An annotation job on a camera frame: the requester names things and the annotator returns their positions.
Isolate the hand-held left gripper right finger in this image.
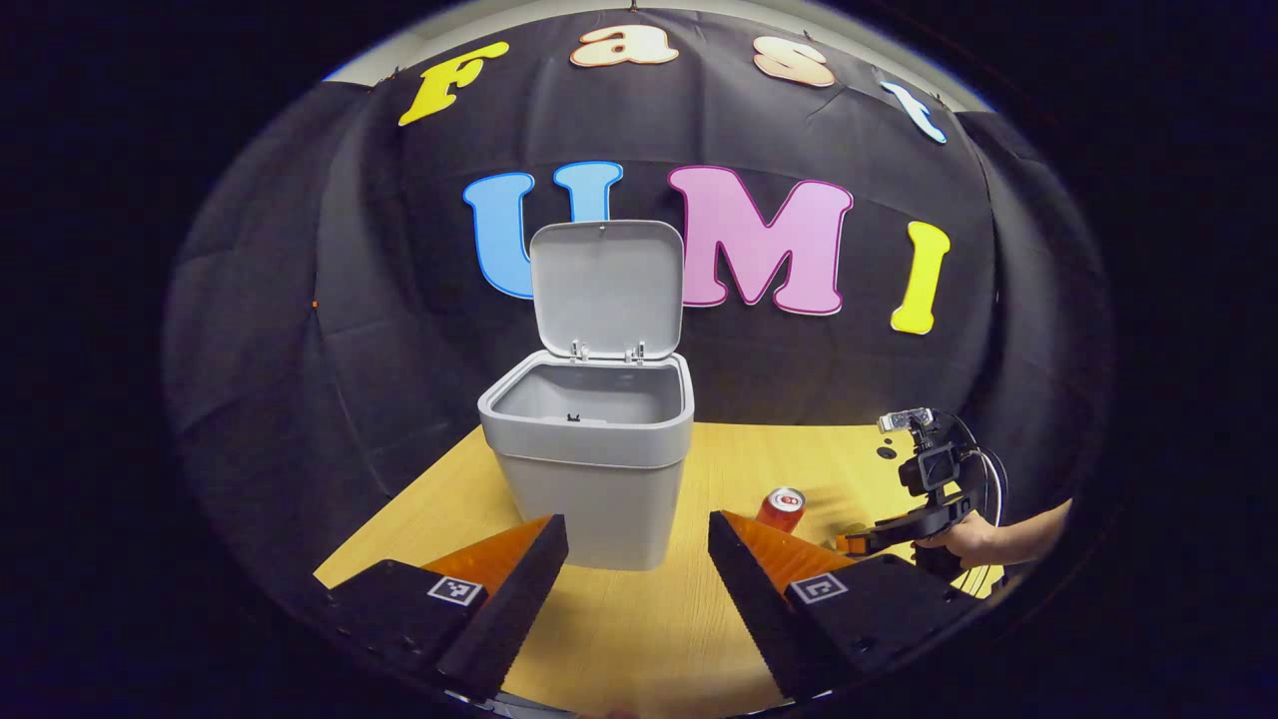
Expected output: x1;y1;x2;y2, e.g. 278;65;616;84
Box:
707;510;986;703

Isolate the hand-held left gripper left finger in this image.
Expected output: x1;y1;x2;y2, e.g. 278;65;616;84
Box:
316;513;570;703

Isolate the red pop can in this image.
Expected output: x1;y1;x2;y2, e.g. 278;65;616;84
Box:
756;486;808;535

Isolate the white desktop garbage bin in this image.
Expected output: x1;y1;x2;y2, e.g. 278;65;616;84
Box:
477;219;697;572

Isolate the wooden desktop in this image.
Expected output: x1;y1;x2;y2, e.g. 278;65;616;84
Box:
313;421;1004;719

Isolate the black backdrop cloth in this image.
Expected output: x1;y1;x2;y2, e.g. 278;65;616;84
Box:
162;5;1114;620

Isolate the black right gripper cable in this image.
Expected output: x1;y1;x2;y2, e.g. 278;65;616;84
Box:
944;409;1011;600

